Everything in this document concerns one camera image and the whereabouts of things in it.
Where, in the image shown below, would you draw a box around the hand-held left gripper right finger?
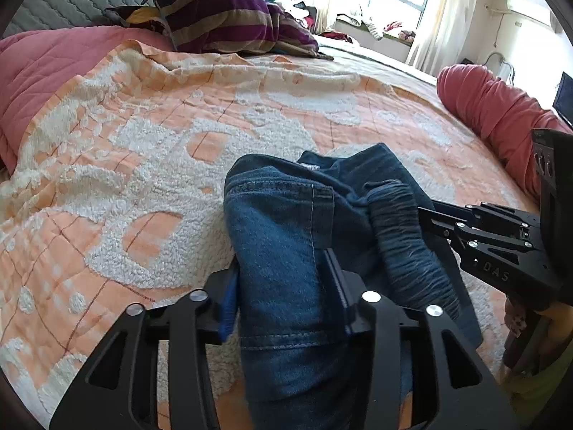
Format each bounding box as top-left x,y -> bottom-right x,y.
322,247 -> 520,430

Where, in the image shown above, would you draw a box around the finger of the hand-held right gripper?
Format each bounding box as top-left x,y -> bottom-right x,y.
416,206 -> 534,257
432,201 -> 539,234

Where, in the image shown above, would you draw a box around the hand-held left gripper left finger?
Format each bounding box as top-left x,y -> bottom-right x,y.
49,266 -> 240,430

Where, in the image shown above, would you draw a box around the blue denim pants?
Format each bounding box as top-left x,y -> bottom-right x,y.
223,142 -> 484,430

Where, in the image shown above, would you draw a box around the person's right hand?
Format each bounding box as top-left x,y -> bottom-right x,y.
535,302 -> 573,368

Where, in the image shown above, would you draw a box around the red rolled duvet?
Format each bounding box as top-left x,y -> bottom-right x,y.
436,63 -> 573,200

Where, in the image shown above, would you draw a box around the black monitor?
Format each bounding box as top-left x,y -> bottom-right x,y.
553,72 -> 573,128

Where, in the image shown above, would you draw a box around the white metal rack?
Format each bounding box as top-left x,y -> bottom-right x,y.
483,51 -> 515,83

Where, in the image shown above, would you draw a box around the person's olive green clothing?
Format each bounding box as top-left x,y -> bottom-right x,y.
506,358 -> 573,430

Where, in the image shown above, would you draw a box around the orange and white blanket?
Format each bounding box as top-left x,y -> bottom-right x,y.
0,39 -> 544,430

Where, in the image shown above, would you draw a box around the grey bed sheet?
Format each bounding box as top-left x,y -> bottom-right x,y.
313,33 -> 439,86

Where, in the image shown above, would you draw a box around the white curtain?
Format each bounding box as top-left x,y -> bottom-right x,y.
405,0 -> 482,75

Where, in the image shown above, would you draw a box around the white air conditioner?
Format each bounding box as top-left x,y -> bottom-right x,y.
506,0 -> 553,28

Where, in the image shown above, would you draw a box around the clothes on window seat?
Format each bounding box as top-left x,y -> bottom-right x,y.
336,6 -> 417,48

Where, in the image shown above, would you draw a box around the purple striped pillow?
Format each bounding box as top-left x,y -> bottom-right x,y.
145,0 -> 321,58

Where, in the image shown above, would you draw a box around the pile of colourful clothes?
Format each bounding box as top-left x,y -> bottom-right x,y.
242,0 -> 321,32

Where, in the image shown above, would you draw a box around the yellow and dark pillow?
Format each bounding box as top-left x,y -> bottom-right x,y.
104,4 -> 168,34

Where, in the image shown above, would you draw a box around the pink quilt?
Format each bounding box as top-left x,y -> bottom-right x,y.
0,24 -> 173,175

